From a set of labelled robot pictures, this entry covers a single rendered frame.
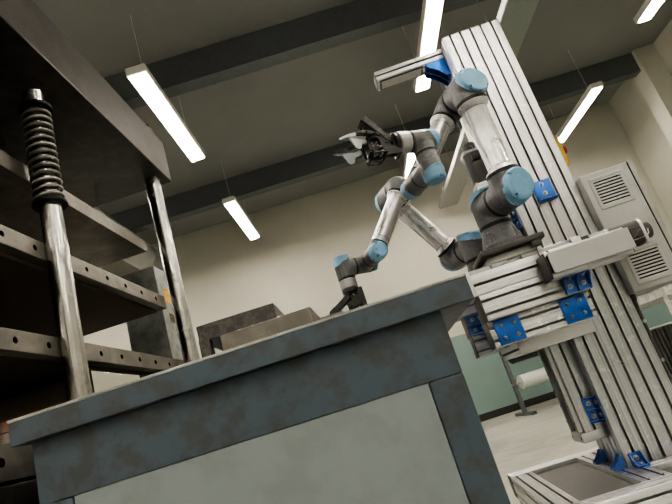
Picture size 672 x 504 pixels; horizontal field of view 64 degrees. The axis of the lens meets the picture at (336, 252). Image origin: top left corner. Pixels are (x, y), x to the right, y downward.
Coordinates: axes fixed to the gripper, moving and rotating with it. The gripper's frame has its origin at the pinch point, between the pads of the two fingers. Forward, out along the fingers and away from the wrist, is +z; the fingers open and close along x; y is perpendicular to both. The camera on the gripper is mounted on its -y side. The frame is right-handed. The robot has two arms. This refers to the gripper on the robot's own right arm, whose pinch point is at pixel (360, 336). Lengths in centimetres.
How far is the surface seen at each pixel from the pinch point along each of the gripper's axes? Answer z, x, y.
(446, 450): 36, -146, 11
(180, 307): -28, -27, -61
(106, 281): -31, -72, -67
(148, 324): -29, -17, -80
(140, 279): -48, -16, -79
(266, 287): -201, 622, -140
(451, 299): 18, -148, 18
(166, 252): -51, -27, -62
